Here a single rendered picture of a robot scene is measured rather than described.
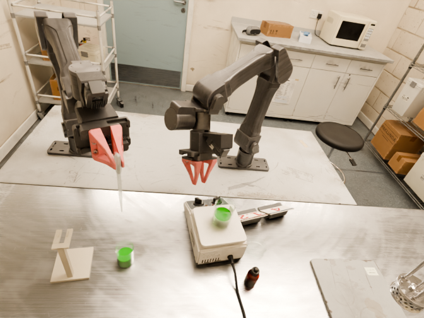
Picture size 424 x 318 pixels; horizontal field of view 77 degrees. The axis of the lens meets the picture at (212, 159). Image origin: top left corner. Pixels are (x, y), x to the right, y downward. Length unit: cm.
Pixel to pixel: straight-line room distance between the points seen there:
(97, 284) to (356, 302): 63
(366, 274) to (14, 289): 86
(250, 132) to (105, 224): 53
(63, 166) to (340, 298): 90
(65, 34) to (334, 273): 91
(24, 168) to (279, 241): 82
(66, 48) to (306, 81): 277
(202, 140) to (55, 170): 52
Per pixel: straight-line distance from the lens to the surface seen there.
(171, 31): 342
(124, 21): 348
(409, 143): 321
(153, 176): 93
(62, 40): 77
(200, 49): 348
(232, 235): 69
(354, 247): 95
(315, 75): 324
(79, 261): 75
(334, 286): 82
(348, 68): 337
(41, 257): 79
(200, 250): 67
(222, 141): 65
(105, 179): 93
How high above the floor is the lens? 154
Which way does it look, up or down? 38 degrees down
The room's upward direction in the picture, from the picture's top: 11 degrees clockwise
